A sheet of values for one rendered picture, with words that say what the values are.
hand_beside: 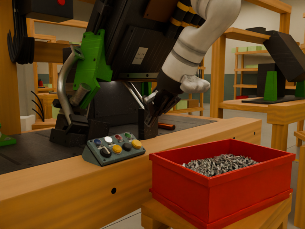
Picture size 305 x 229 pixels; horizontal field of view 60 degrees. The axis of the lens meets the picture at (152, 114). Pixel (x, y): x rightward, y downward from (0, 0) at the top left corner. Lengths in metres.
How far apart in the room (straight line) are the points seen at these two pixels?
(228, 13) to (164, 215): 0.45
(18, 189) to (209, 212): 0.38
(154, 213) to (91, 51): 0.56
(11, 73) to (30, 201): 0.68
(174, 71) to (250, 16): 10.36
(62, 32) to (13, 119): 10.82
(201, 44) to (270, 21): 9.96
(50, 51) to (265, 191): 1.06
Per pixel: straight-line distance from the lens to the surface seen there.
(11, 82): 1.17
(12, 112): 1.17
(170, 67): 0.59
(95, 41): 0.94
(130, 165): 0.71
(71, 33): 12.09
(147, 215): 0.70
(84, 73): 0.94
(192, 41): 0.57
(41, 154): 0.82
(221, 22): 0.55
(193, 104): 7.57
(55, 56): 1.35
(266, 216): 0.70
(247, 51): 10.08
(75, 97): 0.88
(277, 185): 0.75
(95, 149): 0.68
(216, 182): 0.56
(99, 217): 0.69
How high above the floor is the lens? 1.12
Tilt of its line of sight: 8 degrees down
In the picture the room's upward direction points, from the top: straight up
